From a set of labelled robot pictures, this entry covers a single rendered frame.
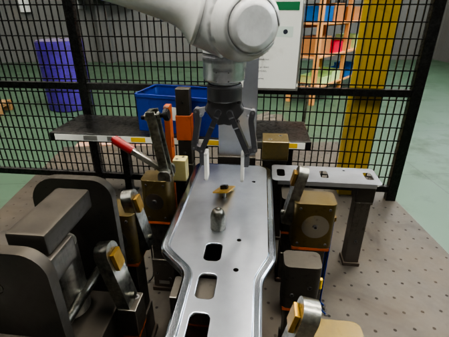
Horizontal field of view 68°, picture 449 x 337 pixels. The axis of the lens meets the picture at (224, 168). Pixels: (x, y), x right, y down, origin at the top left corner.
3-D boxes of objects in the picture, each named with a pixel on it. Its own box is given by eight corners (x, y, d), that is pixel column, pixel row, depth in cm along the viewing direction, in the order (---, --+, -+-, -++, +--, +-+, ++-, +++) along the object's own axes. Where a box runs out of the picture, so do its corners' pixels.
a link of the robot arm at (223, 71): (246, 56, 63) (244, 87, 66) (248, 51, 71) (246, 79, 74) (198, 55, 64) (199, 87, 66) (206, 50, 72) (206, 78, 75)
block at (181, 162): (191, 269, 101) (185, 160, 85) (180, 269, 102) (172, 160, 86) (193, 261, 104) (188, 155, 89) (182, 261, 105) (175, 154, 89)
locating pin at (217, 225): (224, 239, 70) (224, 212, 67) (209, 237, 70) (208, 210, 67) (226, 229, 72) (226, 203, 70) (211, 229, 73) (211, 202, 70)
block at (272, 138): (280, 240, 114) (289, 142, 98) (257, 239, 115) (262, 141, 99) (279, 227, 121) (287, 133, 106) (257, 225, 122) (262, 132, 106)
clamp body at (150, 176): (177, 293, 93) (168, 182, 78) (143, 291, 94) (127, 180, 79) (182, 277, 99) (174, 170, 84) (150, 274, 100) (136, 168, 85)
